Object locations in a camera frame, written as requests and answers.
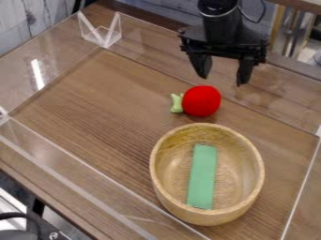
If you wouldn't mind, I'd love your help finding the brown wooden bowl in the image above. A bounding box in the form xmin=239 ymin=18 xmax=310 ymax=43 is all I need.
xmin=149 ymin=123 xmax=264 ymax=226

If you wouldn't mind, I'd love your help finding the black table leg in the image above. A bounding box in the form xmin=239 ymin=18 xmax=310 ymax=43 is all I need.
xmin=29 ymin=198 xmax=45 ymax=217

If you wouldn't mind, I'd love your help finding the green stick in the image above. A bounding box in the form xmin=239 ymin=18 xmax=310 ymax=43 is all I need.
xmin=186 ymin=144 xmax=216 ymax=210

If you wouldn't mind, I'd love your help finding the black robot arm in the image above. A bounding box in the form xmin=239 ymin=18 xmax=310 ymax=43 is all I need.
xmin=178 ymin=0 xmax=270 ymax=86

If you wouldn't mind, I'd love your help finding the gold metal chair frame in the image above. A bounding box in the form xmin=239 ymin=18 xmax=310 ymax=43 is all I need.
xmin=270 ymin=4 xmax=317 ymax=59

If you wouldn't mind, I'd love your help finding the clear acrylic front panel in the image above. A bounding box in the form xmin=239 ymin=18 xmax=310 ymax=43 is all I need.
xmin=0 ymin=108 xmax=210 ymax=240

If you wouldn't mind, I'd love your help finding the red plush tomato toy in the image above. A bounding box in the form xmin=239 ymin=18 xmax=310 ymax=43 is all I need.
xmin=169 ymin=85 xmax=222 ymax=117

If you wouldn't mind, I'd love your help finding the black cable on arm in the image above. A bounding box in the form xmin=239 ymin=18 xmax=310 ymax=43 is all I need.
xmin=236 ymin=0 xmax=268 ymax=24

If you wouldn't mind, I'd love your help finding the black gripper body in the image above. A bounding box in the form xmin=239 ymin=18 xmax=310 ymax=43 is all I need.
xmin=179 ymin=10 xmax=270 ymax=65

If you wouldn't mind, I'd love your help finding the clear acrylic corner bracket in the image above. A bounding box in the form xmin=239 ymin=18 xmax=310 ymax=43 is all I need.
xmin=76 ymin=11 xmax=121 ymax=49

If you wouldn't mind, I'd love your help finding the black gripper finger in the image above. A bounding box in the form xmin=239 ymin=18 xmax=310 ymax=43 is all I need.
xmin=236 ymin=57 xmax=254 ymax=86
xmin=188 ymin=53 xmax=211 ymax=79

